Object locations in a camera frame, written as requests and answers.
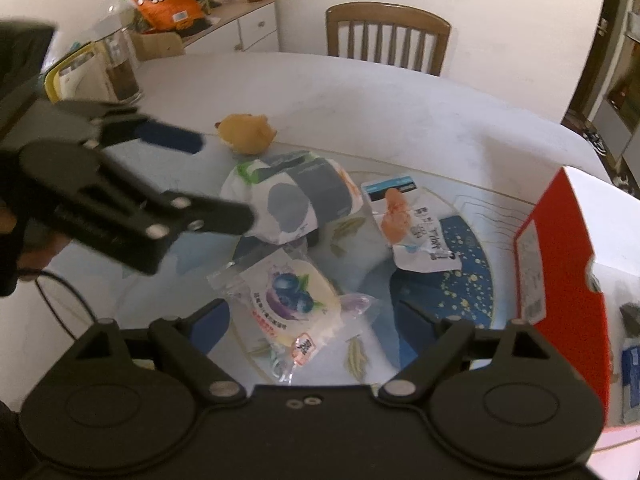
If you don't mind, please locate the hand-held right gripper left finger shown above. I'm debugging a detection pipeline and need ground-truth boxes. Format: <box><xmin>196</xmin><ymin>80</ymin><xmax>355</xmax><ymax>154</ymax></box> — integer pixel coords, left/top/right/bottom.
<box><xmin>75</xmin><ymin>298</ymin><xmax>248</xmax><ymax>405</ymax></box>

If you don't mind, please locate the blueberry bread packet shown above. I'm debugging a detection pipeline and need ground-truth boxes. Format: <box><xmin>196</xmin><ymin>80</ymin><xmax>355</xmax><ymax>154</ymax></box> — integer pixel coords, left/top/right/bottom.
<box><xmin>206</xmin><ymin>247</ymin><xmax>376</xmax><ymax>386</ymax></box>

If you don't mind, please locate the person's left hand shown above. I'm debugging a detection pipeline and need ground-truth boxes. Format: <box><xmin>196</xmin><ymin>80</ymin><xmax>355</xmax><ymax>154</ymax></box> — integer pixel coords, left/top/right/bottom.
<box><xmin>19</xmin><ymin>234</ymin><xmax>72</xmax><ymax>273</ymax></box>

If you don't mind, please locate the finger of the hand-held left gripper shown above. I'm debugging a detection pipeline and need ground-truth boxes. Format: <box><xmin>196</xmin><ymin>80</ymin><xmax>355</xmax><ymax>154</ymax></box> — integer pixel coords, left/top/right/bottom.
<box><xmin>47</xmin><ymin>100</ymin><xmax>205</xmax><ymax>156</ymax></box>
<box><xmin>65</xmin><ymin>160</ymin><xmax>257</xmax><ymax>276</ymax></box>

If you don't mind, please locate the dark wooden door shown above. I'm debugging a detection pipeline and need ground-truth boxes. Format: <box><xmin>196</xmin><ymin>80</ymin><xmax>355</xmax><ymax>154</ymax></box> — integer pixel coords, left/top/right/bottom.
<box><xmin>560</xmin><ymin>0</ymin><xmax>626</xmax><ymax>133</ymax></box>

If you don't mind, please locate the yellow-rimmed container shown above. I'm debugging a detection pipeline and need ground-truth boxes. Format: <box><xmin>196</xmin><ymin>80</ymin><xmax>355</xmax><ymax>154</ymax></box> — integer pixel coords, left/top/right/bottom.
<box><xmin>44</xmin><ymin>42</ymin><xmax>108</xmax><ymax>106</ymax></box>

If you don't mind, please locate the white grey patterned pack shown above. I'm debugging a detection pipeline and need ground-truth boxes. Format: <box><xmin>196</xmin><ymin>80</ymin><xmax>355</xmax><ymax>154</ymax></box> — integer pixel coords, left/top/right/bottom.
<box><xmin>220</xmin><ymin>151</ymin><xmax>364</xmax><ymax>246</ymax></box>

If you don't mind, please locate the thin black cable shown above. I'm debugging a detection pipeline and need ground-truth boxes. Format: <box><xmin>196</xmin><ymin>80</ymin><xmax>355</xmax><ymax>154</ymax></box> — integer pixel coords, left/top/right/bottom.
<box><xmin>35</xmin><ymin>269</ymin><xmax>98</xmax><ymax>343</ymax></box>

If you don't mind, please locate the yellow plush toy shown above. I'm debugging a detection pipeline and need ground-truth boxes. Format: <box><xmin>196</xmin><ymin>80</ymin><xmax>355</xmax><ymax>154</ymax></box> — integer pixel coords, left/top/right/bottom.
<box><xmin>214</xmin><ymin>113</ymin><xmax>278</xmax><ymax>156</ymax></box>

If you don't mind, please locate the red cardboard box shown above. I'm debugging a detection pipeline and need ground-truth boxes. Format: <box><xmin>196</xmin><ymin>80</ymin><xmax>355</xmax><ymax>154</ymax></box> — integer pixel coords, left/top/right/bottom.
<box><xmin>514</xmin><ymin>166</ymin><xmax>640</xmax><ymax>428</ymax></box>

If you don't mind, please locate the wooden slat-back chair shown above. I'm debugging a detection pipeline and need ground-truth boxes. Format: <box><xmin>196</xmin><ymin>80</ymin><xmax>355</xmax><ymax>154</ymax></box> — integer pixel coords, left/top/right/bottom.
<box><xmin>325</xmin><ymin>2</ymin><xmax>452</xmax><ymax>77</ymax></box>

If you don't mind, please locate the white patterned desktop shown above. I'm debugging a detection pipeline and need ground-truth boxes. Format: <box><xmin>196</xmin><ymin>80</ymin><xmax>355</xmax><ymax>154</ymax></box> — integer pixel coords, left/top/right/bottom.
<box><xmin>0</xmin><ymin>51</ymin><xmax>640</xmax><ymax>466</ymax></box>

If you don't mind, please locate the clear shrimp snack packet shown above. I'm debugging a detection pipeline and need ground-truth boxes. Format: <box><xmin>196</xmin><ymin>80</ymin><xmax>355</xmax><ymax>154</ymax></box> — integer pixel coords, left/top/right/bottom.
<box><xmin>361</xmin><ymin>175</ymin><xmax>462</xmax><ymax>273</ymax></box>

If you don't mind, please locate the grey wall cabinet unit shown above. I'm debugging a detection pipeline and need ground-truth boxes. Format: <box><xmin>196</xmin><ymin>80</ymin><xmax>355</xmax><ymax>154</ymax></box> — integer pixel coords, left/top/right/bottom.
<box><xmin>585</xmin><ymin>0</ymin><xmax>640</xmax><ymax>191</ymax></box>

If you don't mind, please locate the small blue packet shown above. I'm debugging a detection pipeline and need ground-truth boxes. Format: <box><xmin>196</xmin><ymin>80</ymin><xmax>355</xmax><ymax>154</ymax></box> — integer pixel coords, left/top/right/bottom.
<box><xmin>621</xmin><ymin>345</ymin><xmax>640</xmax><ymax>423</ymax></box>

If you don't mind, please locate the white side cabinet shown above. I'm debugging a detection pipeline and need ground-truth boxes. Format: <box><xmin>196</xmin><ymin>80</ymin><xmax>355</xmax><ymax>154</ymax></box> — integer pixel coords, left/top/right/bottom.
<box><xmin>180</xmin><ymin>0</ymin><xmax>280</xmax><ymax>56</ymax></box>

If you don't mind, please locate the glass bottle with dark contents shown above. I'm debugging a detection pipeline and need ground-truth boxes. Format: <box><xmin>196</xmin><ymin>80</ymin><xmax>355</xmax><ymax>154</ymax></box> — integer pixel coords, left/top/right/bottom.
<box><xmin>97</xmin><ymin>22</ymin><xmax>143</xmax><ymax>103</ymax></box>

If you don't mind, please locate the small cardboard box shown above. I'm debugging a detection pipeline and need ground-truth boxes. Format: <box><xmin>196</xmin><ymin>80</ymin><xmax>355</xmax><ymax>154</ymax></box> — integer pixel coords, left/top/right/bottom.
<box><xmin>131</xmin><ymin>30</ymin><xmax>185</xmax><ymax>61</ymax></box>

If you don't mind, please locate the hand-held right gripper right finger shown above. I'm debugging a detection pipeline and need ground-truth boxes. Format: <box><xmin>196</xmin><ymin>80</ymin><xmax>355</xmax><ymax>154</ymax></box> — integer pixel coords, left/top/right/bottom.
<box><xmin>378</xmin><ymin>300</ymin><xmax>551</xmax><ymax>403</ymax></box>

